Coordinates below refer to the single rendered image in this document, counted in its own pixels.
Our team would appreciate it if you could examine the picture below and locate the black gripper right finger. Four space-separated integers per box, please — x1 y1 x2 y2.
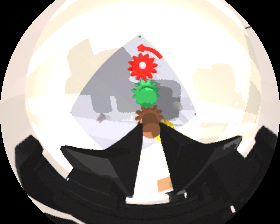
159 123 242 196

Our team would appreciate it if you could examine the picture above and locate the red curved arrow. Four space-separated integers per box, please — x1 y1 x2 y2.
137 44 162 58

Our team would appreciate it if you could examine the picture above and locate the yellow gear with black stripe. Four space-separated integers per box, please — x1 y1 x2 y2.
156 121 174 141

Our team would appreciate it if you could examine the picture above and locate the red gear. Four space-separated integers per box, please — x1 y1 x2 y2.
127 53 157 82

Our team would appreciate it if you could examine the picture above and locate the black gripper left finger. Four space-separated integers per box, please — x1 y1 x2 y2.
60 123 144 198

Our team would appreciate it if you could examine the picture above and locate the green gear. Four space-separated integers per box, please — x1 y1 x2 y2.
131 78 160 107

